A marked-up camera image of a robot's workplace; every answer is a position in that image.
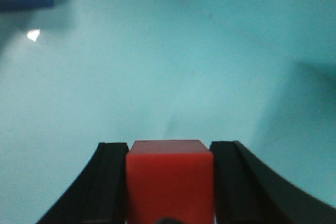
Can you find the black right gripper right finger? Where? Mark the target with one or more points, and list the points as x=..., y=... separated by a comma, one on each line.
x=248, y=191

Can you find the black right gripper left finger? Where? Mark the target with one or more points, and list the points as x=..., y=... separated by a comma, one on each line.
x=98, y=194

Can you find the red cube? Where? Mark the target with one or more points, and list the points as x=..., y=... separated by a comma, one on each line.
x=170, y=179

